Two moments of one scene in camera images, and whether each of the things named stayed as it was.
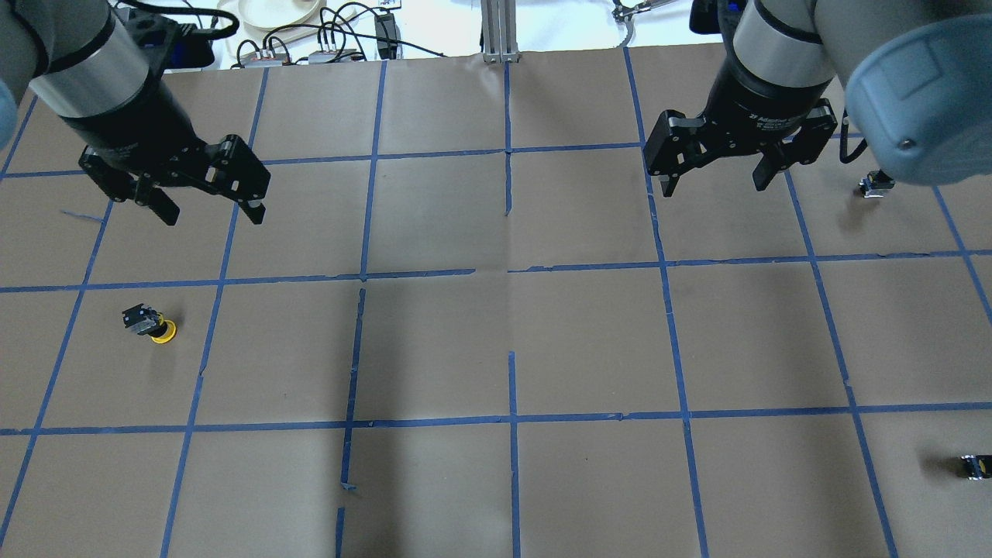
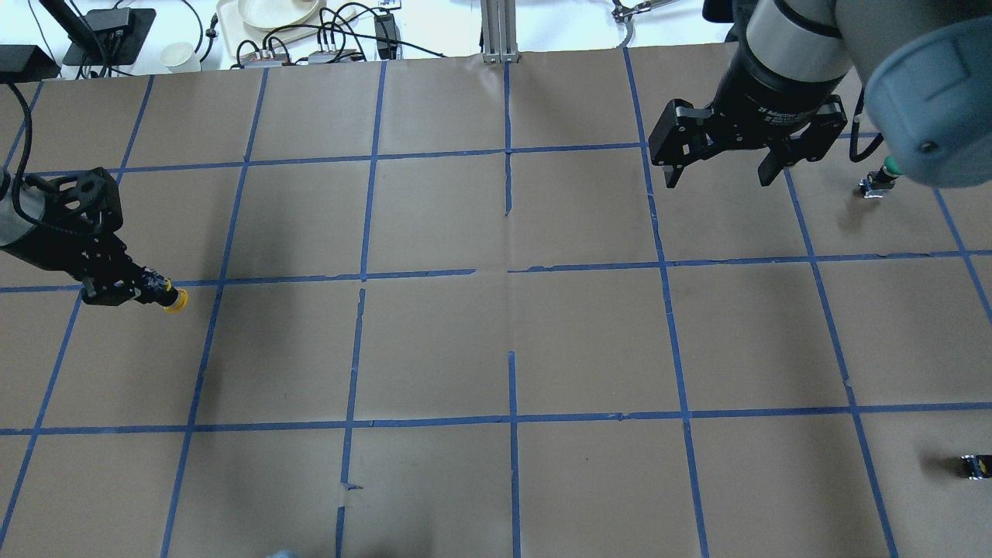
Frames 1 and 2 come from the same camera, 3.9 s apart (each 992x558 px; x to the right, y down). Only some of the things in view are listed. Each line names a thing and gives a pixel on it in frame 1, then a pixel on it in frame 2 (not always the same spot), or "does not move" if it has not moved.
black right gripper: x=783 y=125 does not move
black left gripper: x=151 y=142 to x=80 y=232
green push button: x=875 y=184 does not move
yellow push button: x=145 y=321 to x=182 y=301
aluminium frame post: x=500 y=31 does not move
